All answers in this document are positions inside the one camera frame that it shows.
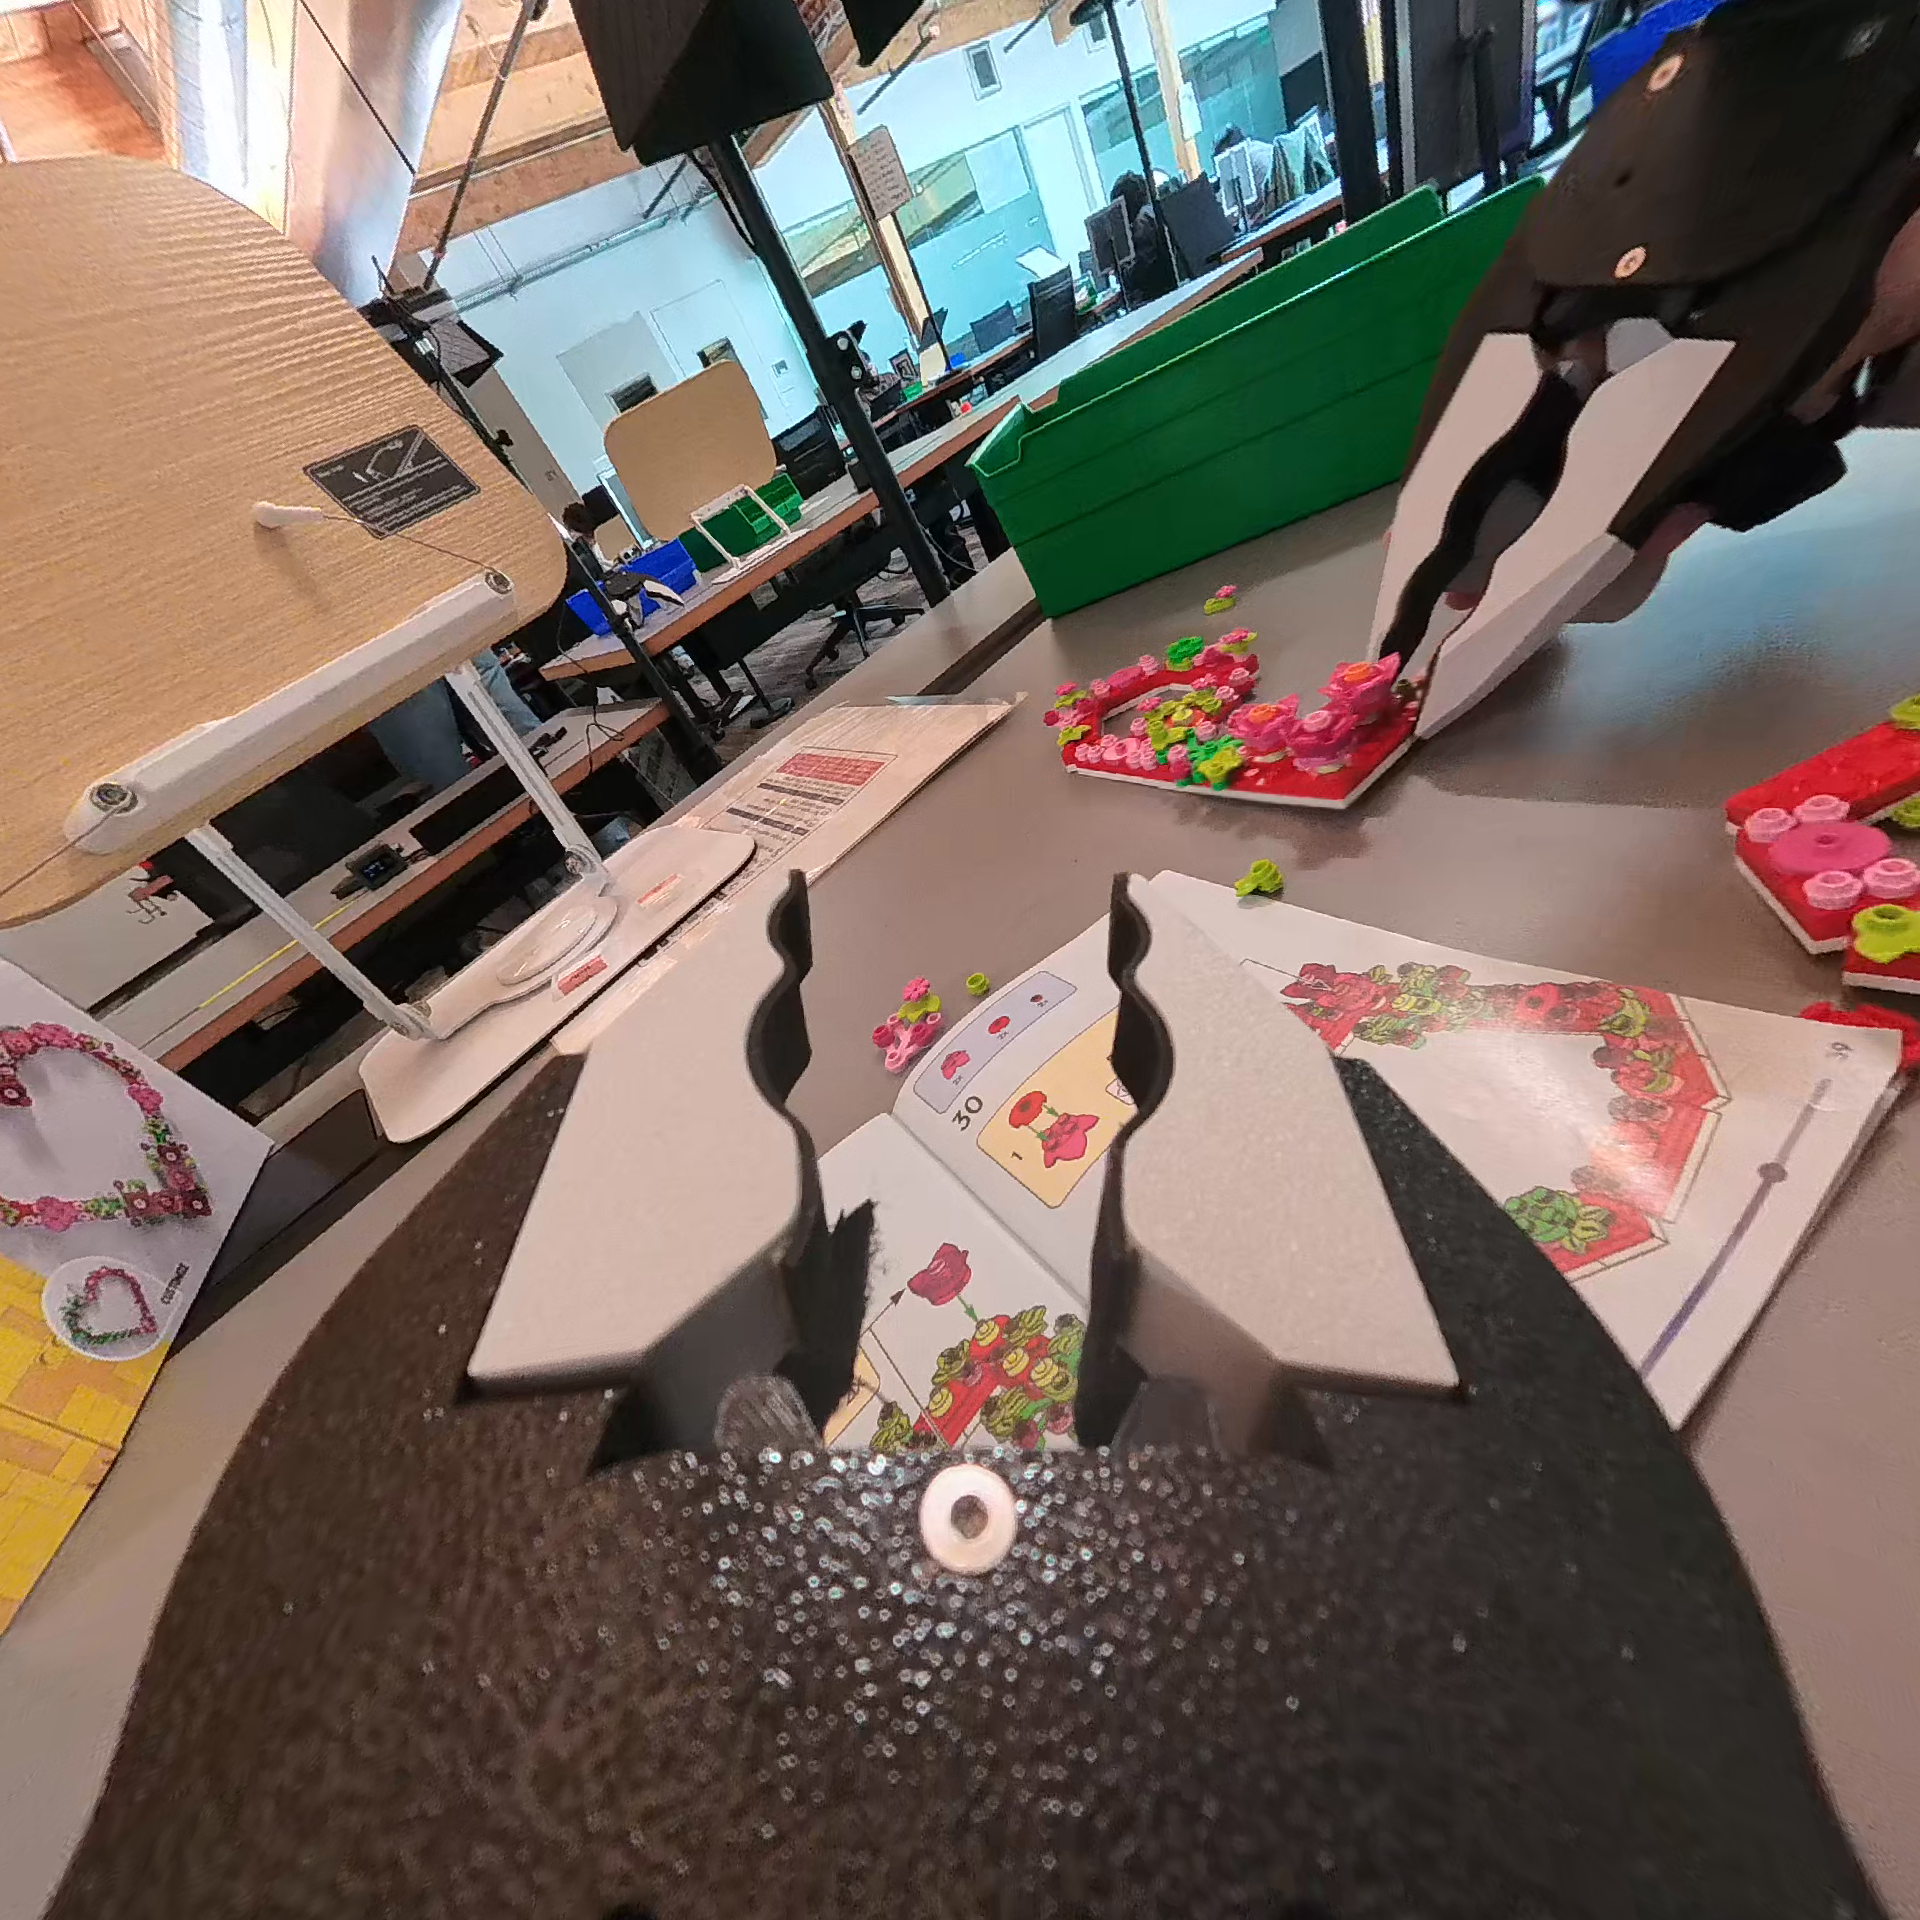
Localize black rig pole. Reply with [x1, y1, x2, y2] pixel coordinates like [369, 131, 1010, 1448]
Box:
[708, 139, 953, 606]

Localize white board stand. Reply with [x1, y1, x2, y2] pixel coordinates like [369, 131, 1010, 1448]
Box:
[57, 569, 759, 1146]

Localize black square panel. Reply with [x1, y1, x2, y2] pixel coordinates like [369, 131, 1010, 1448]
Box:
[569, 0, 837, 164]

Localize black office chair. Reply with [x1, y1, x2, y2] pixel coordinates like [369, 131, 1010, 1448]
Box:
[802, 576, 923, 694]

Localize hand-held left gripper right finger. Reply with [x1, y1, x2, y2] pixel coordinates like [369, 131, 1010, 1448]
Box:
[1076, 875, 1467, 1455]

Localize light wood board with label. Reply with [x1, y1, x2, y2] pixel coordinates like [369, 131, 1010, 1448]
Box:
[0, 157, 569, 931]

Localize person's right hand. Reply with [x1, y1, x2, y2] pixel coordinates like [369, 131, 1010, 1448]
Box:
[1592, 196, 1920, 628]

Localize green storage bins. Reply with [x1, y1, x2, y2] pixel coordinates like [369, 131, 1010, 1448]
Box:
[681, 473, 802, 553]

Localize black camera rig stand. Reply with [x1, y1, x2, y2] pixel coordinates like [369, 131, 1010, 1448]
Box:
[356, 276, 513, 449]

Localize stacked green plastic bins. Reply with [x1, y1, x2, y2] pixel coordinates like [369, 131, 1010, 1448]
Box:
[965, 180, 1546, 621]

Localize small red lego flower frame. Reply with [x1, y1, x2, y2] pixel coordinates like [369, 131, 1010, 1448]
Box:
[1720, 694, 1920, 1001]

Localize blue storage bins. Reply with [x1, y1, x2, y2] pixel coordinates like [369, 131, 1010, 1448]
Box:
[559, 540, 702, 621]

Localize lego instruction booklet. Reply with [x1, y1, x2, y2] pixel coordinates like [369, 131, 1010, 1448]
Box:
[816, 873, 1907, 1455]

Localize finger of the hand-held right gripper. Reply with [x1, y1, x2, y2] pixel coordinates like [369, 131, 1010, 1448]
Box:
[1406, 340, 1743, 746]
[1367, 329, 1560, 670]

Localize white sheet with red label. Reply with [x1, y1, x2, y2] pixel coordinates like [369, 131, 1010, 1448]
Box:
[660, 698, 1024, 906]

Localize large red lego flower frame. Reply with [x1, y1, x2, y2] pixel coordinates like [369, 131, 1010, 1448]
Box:
[1050, 628, 1420, 819]

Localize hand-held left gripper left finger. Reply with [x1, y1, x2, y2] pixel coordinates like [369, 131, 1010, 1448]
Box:
[463, 866, 828, 1455]

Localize silver ventilation duct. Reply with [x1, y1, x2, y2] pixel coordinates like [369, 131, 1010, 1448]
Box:
[155, 0, 469, 311]

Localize red round lego piece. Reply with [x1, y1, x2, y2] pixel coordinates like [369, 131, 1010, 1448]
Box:
[1800, 996, 1920, 1076]

